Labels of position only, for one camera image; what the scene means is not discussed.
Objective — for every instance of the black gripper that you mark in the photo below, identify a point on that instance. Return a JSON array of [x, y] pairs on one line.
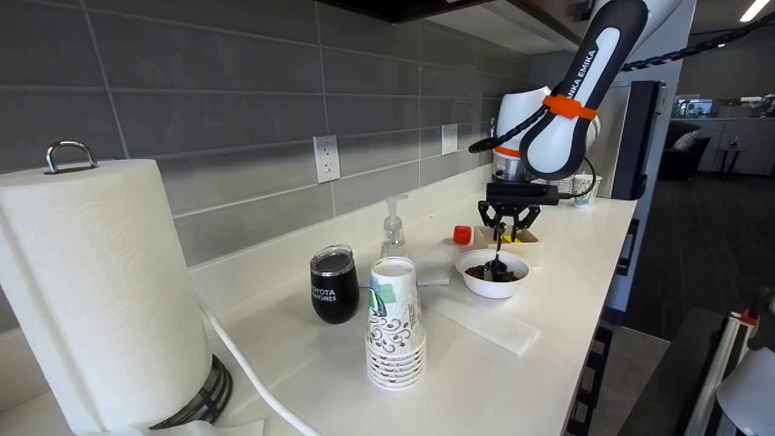
[[505, 191]]

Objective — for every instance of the metal spoon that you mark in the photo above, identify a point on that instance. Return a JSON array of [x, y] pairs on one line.
[[498, 249]]

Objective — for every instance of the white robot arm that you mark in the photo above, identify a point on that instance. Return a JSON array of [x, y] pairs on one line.
[[549, 141]]

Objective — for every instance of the brown beans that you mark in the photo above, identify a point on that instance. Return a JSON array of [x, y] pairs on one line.
[[481, 271]]

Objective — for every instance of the white bowl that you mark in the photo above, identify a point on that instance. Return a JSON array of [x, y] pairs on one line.
[[491, 289]]

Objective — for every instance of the wooden toy box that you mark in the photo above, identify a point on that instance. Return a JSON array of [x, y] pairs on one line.
[[528, 247]]

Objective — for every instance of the red toy piece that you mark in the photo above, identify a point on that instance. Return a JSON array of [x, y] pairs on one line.
[[460, 232]]

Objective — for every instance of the clear soap dispenser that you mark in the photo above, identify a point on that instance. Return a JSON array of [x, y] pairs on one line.
[[392, 231]]

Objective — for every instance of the patterned paper cup stack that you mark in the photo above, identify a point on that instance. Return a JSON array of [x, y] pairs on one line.
[[396, 342]]

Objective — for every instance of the black tumbler cup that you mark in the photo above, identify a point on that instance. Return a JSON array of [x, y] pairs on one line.
[[332, 283]]

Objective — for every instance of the paper towel holder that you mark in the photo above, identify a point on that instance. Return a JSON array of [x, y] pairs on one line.
[[208, 400]]

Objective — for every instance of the paper towel roll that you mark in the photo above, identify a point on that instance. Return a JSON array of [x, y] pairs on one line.
[[95, 274]]

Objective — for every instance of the white wall outlet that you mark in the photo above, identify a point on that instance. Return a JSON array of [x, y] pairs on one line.
[[449, 138], [325, 158]]

